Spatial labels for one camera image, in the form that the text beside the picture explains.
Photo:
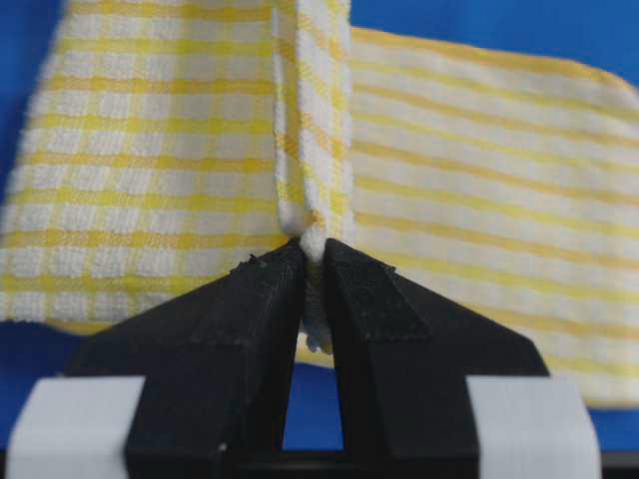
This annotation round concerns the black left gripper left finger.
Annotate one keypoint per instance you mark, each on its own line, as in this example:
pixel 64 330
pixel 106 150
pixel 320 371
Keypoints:
pixel 217 363

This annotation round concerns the yellow checked towel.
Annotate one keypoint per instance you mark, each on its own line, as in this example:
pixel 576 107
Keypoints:
pixel 168 140

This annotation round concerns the blue table cloth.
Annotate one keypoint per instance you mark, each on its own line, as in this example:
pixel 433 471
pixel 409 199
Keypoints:
pixel 603 34

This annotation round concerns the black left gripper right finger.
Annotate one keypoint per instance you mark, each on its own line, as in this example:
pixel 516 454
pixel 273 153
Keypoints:
pixel 402 353

